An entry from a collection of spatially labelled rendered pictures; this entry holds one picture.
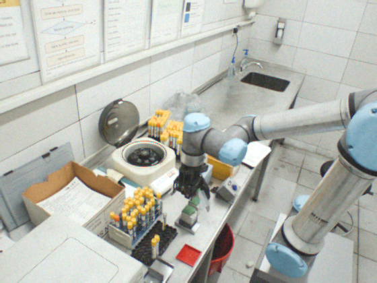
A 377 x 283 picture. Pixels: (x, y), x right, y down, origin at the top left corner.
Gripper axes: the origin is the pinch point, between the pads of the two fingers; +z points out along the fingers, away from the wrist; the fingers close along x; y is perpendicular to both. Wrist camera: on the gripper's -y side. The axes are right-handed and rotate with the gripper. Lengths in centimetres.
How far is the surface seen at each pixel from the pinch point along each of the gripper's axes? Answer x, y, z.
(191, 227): 2.7, 2.5, 9.4
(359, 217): 99, -154, 100
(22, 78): -56, 18, -39
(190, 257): 7.8, 12.5, 11.7
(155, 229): -8.0, 10.5, 9.4
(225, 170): 1.6, -31.1, 5.1
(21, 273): -12, 55, -18
